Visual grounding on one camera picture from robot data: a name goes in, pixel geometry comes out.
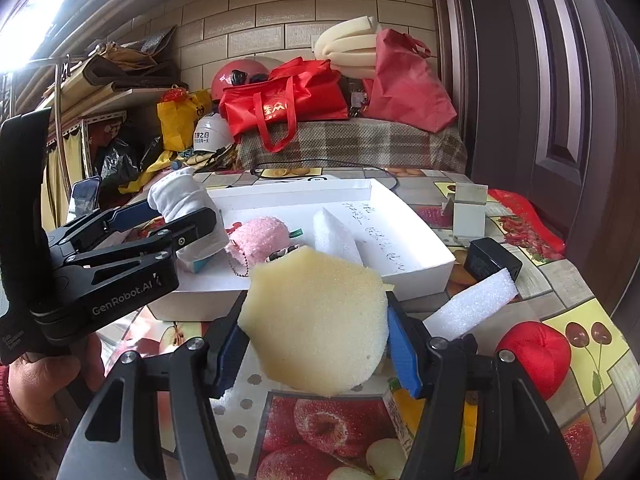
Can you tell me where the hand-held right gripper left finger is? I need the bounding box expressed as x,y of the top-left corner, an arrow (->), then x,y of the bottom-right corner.
65,305 -> 251,480

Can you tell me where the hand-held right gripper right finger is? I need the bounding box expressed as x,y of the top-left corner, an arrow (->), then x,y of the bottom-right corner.
385,292 -> 581,480

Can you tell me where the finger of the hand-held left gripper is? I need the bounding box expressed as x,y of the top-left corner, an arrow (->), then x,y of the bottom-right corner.
62,207 -> 219,273
47,199 -> 166,252

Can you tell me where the white sock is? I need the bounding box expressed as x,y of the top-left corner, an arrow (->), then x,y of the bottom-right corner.
148,167 -> 230,256

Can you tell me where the white foam strip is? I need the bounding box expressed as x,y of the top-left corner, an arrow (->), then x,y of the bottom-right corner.
422,267 -> 519,341

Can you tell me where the yellow round sponge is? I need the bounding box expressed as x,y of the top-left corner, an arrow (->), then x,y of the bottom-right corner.
237,246 -> 396,395

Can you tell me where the white cardboard box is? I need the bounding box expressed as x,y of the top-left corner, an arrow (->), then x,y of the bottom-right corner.
145,177 -> 457,321

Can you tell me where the red plush toy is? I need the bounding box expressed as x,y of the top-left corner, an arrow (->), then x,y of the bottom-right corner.
495,321 -> 572,401

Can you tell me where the person's left forearm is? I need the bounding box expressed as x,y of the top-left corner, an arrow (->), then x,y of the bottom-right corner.
0,364 -> 71,461

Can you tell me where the person's left hand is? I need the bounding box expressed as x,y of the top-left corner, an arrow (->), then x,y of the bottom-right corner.
7,332 -> 107,440

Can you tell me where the white tissue pack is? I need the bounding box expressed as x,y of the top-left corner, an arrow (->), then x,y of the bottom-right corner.
177,245 -> 221,275

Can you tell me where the yellow cloth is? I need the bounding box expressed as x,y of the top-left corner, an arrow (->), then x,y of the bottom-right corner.
119,149 -> 172,194

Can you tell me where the smartphone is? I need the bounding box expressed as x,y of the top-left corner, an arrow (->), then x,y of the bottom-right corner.
71,176 -> 102,221

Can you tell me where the black plastic bag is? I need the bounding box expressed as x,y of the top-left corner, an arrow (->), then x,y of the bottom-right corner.
95,132 -> 161,186

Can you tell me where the yellow drink carton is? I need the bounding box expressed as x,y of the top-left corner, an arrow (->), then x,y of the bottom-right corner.
382,377 -> 431,461

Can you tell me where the yellow curtain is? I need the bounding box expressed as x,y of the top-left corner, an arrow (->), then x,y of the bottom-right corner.
42,130 -> 83,226

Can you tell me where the white helmet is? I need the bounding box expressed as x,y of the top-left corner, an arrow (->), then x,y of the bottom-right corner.
192,111 -> 236,156

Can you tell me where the metal shelf rack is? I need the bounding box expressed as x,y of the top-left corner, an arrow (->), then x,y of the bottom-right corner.
35,85 -> 176,231

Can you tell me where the yellow paper bag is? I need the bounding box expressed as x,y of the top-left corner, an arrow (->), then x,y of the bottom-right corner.
157,87 -> 213,153

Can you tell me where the fruit printed tablecloth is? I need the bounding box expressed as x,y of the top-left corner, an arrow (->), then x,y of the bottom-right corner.
95,167 -> 640,480

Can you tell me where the metal pole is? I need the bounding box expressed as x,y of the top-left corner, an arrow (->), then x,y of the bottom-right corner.
52,57 -> 71,231

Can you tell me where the black power adapter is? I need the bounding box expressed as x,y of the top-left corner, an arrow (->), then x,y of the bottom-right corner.
462,237 -> 523,281

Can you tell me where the white foam wedge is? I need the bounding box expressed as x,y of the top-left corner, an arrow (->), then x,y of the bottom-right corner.
312,207 -> 365,266

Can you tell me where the white plastic stand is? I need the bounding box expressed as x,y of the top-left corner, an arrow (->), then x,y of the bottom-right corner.
442,182 -> 488,246

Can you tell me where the pink helmet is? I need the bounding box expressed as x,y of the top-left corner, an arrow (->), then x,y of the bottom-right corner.
210,57 -> 273,103

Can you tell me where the red tote bag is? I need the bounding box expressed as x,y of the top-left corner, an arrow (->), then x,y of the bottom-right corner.
220,57 -> 348,155

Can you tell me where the red printed gift bag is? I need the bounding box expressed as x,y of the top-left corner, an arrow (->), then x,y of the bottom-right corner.
487,189 -> 566,266

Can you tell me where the plaid blanket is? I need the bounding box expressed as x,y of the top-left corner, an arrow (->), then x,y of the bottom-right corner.
235,117 -> 468,173

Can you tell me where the dark object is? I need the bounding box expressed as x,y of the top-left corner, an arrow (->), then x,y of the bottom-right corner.
349,79 -> 372,119

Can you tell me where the cream foam roll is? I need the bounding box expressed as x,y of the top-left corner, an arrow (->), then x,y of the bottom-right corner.
313,16 -> 383,80

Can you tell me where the red nonwoven bag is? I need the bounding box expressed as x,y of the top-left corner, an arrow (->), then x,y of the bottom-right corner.
362,28 -> 458,135

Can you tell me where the brown door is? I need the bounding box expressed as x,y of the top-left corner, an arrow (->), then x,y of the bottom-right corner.
425,0 -> 640,311

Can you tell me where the pink plush keychain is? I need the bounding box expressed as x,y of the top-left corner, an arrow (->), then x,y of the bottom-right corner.
225,216 -> 305,278

